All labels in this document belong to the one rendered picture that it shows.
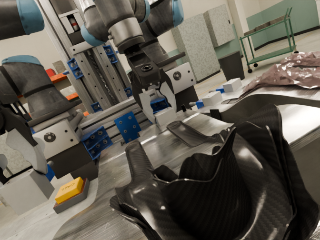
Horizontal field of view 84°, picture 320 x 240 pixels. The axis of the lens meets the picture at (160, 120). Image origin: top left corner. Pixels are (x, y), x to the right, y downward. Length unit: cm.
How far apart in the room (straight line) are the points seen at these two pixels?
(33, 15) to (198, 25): 609
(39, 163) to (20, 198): 6
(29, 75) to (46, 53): 501
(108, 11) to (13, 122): 29
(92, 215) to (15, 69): 72
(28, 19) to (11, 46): 551
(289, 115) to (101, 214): 19
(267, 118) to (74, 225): 19
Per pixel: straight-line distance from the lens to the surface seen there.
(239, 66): 441
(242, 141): 22
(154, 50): 84
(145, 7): 59
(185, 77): 73
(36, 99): 82
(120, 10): 47
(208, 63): 639
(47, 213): 61
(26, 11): 52
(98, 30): 62
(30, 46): 593
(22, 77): 83
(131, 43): 45
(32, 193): 37
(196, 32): 636
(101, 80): 91
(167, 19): 81
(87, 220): 18
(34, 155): 37
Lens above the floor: 103
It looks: 15 degrees down
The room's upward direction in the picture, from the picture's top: 25 degrees counter-clockwise
